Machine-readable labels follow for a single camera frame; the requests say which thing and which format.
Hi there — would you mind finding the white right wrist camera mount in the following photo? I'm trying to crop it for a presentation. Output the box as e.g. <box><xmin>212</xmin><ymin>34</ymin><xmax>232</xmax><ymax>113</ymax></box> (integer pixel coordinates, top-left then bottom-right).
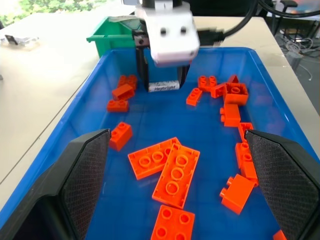
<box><xmin>134</xmin><ymin>0</ymin><xmax>201</xmax><ymax>68</ymax></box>

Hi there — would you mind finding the orange long flat plate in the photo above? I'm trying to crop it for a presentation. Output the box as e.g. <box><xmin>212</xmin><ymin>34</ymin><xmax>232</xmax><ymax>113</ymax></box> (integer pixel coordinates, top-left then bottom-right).
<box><xmin>127</xmin><ymin>136</ymin><xmax>182</xmax><ymax>181</ymax></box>
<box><xmin>151</xmin><ymin>142</ymin><xmax>201</xmax><ymax>210</ymax></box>

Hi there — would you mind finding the crumpled clear plastic sheet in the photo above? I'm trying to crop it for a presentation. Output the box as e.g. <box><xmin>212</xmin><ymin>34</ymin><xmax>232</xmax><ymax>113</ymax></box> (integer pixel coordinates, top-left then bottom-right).
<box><xmin>109</xmin><ymin>14</ymin><xmax>141</xmax><ymax>33</ymax></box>

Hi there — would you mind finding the tangle of white cables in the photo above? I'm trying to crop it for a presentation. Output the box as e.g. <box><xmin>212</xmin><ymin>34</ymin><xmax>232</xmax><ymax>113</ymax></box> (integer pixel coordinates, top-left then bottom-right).
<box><xmin>281</xmin><ymin>34</ymin><xmax>315</xmax><ymax>55</ymax></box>

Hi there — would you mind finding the white Heybright battery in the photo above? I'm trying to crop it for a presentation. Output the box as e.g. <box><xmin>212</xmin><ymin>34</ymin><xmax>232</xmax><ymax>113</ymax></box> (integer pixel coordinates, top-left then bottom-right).
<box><xmin>147</xmin><ymin>79</ymin><xmax>181</xmax><ymax>93</ymax></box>

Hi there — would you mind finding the blue plastic bin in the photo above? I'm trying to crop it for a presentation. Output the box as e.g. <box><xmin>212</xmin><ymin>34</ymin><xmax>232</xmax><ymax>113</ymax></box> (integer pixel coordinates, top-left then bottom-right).
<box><xmin>0</xmin><ymin>46</ymin><xmax>320</xmax><ymax>240</ymax></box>

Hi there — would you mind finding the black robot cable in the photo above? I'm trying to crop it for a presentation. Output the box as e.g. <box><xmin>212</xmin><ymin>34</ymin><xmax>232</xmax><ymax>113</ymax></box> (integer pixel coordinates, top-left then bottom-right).
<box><xmin>196</xmin><ymin>0</ymin><xmax>320</xmax><ymax>47</ymax></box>

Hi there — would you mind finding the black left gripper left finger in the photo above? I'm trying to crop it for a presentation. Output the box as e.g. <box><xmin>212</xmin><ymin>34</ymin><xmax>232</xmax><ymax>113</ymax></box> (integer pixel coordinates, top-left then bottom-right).
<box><xmin>0</xmin><ymin>128</ymin><xmax>112</xmax><ymax>240</ymax></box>

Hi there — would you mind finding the orange square four-stud plate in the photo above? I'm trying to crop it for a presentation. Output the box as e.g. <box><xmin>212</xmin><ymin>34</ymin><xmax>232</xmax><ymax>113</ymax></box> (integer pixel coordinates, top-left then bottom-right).
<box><xmin>150</xmin><ymin>204</ymin><xmax>196</xmax><ymax>240</ymax></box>

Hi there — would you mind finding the orange hollow toy brick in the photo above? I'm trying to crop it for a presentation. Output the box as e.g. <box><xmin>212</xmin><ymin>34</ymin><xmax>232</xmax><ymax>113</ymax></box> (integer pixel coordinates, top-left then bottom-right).
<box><xmin>223</xmin><ymin>82</ymin><xmax>249</xmax><ymax>106</ymax></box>
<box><xmin>111</xmin><ymin>83</ymin><xmax>136</xmax><ymax>101</ymax></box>

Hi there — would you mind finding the black office chair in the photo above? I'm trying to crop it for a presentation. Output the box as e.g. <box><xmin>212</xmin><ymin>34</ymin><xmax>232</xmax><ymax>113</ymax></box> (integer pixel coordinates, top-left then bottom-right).
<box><xmin>279</xmin><ymin>0</ymin><xmax>299</xmax><ymax>16</ymax></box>

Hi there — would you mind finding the small black flat object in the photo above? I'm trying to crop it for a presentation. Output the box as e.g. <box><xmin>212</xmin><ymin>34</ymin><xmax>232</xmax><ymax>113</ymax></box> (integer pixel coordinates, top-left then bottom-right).
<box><xmin>4</xmin><ymin>34</ymin><xmax>20</xmax><ymax>46</ymax></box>

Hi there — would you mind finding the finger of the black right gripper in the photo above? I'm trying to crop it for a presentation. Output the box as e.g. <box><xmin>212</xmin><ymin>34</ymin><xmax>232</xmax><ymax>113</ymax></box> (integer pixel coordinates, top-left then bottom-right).
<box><xmin>177</xmin><ymin>62</ymin><xmax>192</xmax><ymax>90</ymax></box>
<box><xmin>135</xmin><ymin>46</ymin><xmax>151</xmax><ymax>93</ymax></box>

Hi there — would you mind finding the green plastic bin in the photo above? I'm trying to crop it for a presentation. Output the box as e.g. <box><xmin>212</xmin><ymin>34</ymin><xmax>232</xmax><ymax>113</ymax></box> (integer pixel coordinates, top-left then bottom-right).
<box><xmin>86</xmin><ymin>15</ymin><xmax>141</xmax><ymax>59</ymax></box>

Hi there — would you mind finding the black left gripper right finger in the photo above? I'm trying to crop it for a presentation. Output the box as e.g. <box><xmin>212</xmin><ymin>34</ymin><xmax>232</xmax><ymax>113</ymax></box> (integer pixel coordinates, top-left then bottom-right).
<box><xmin>244</xmin><ymin>129</ymin><xmax>320</xmax><ymax>240</ymax></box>

